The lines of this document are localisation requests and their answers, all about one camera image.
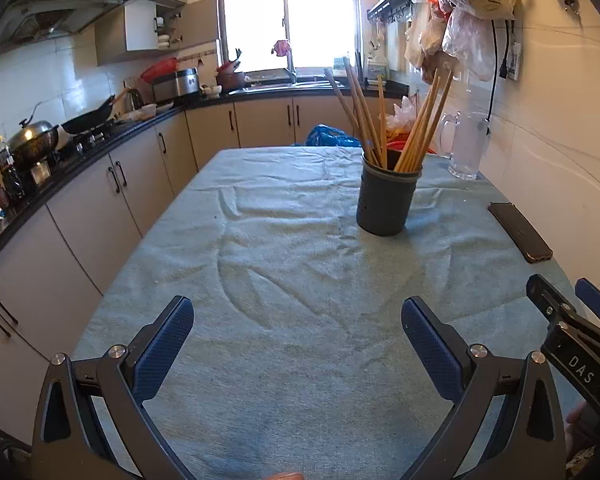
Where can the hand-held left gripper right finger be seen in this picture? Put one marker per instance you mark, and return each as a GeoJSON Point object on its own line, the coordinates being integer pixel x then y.
{"type": "Point", "coordinates": [430, 350]}

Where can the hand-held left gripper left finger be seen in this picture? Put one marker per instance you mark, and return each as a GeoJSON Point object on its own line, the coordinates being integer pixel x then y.
{"type": "Point", "coordinates": [162, 350]}

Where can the grey perforated utensil holder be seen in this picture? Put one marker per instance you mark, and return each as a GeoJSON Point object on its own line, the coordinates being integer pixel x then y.
{"type": "Point", "coordinates": [385, 200]}

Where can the bunch of wooden chopsticks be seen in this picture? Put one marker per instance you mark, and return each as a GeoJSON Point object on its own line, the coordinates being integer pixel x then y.
{"type": "Point", "coordinates": [420, 135]}

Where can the person's right hand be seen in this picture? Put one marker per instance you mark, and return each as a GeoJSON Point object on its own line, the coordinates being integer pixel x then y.
{"type": "Point", "coordinates": [575, 414]}

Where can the person's left hand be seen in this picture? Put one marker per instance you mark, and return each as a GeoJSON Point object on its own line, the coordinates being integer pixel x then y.
{"type": "Point", "coordinates": [285, 476]}

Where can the smartphone in brown case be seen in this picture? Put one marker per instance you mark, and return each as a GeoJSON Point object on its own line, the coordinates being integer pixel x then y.
{"type": "Point", "coordinates": [520, 232]}

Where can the teal table cloth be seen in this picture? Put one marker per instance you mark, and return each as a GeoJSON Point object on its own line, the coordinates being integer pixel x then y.
{"type": "Point", "coordinates": [290, 240]}

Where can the clear glass pitcher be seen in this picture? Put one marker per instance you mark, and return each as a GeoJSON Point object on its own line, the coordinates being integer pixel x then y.
{"type": "Point", "coordinates": [467, 150]}

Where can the translucent bag with red contents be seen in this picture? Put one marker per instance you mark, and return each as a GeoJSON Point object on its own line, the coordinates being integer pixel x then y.
{"type": "Point", "coordinates": [400, 125]}

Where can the blue plastic bag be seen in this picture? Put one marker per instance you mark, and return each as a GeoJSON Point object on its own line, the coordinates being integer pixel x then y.
{"type": "Point", "coordinates": [330, 137]}

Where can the black frying pan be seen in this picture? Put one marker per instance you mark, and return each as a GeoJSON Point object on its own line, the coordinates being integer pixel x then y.
{"type": "Point", "coordinates": [87, 120]}

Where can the steel wok with lid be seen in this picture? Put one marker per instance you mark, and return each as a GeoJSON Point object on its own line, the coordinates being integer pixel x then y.
{"type": "Point", "coordinates": [32, 142]}

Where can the oil bottle with yellow cap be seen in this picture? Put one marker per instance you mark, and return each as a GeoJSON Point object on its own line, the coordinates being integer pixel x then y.
{"type": "Point", "coordinates": [2, 155]}

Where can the silver rice cooker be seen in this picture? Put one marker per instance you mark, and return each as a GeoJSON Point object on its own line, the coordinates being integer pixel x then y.
{"type": "Point", "coordinates": [177, 85]}

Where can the clear hanging plastic bag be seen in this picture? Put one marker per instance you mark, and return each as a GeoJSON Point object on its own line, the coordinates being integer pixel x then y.
{"type": "Point", "coordinates": [470, 45]}

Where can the black kitchen counter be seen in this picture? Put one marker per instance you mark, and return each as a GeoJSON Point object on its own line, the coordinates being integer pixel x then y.
{"type": "Point", "coordinates": [270, 96]}

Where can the dark red clay pot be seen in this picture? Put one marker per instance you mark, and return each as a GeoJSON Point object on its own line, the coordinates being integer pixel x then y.
{"type": "Point", "coordinates": [230, 77]}

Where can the white plastic jug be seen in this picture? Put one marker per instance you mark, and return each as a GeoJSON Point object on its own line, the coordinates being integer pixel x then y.
{"type": "Point", "coordinates": [377, 67]}

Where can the green box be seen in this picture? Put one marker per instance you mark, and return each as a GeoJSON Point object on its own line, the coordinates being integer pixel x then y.
{"type": "Point", "coordinates": [341, 64]}

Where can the metal sink faucet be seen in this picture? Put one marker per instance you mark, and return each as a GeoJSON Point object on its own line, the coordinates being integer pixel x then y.
{"type": "Point", "coordinates": [291, 65]}

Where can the pink cloth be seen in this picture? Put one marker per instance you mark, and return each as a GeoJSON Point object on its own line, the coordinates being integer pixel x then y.
{"type": "Point", "coordinates": [281, 48]}

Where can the glass range hood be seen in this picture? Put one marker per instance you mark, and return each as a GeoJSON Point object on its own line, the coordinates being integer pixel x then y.
{"type": "Point", "coordinates": [45, 15]}

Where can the kitchen window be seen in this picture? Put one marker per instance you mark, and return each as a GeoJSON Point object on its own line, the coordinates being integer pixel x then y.
{"type": "Point", "coordinates": [290, 10]}

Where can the white wall socket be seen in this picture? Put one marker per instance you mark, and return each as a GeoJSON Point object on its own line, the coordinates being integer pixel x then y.
{"type": "Point", "coordinates": [515, 60]}

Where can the black wall rack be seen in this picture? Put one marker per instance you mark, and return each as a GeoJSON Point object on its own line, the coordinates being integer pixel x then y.
{"type": "Point", "coordinates": [390, 2]}

